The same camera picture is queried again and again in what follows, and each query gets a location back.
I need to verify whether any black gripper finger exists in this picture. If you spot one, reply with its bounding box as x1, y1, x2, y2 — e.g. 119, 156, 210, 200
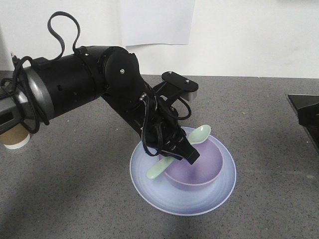
174, 138, 200, 165

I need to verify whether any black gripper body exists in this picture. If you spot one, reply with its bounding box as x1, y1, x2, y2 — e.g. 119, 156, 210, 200
136, 99, 187, 157

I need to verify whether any pale green plastic spoon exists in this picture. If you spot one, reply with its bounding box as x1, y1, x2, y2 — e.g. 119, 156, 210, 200
146, 124, 211, 179

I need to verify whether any purple plastic bowl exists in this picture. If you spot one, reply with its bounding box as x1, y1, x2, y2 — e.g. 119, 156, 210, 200
163, 136, 224, 191

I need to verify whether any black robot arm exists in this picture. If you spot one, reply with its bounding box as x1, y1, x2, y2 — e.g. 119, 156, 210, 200
0, 46, 193, 159

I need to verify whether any light blue plate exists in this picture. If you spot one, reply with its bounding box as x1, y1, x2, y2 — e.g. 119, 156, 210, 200
130, 136, 237, 216

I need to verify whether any brown paper cup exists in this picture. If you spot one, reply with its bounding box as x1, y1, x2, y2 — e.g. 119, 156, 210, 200
0, 124, 30, 149

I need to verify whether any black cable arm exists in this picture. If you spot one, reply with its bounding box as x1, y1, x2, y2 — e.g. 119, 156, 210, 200
0, 11, 192, 160

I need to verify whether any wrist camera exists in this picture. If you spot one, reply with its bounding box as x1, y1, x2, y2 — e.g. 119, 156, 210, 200
153, 71, 198, 104

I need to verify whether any white paper sheet on wall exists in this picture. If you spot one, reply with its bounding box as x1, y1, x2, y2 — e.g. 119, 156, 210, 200
120, 0, 195, 46

